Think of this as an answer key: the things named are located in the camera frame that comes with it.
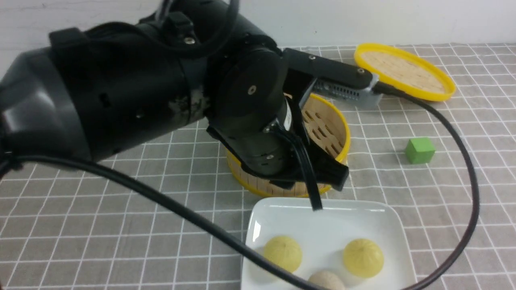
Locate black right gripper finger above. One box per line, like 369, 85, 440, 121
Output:
278, 130, 323, 211

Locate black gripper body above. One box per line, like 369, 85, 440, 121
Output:
208, 97, 350, 190

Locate yellow steamed bun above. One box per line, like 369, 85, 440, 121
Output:
343, 238, 385, 279
263, 236, 303, 273

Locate white steamed bun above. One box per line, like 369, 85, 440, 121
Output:
308, 270, 346, 290

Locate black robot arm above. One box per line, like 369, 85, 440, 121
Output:
1, 0, 349, 209

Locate white square plate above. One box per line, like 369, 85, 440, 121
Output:
246, 197, 417, 290

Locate yellow-rimmed bamboo steamer basket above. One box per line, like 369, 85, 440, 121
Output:
227, 93, 351, 198

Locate green cube block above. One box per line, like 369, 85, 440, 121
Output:
405, 137, 435, 164

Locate yellow-rimmed bamboo steamer lid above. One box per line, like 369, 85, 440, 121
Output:
354, 43, 456, 102

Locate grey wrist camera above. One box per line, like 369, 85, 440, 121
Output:
282, 48, 381, 108

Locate black cable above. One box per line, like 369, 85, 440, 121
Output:
0, 83, 480, 290

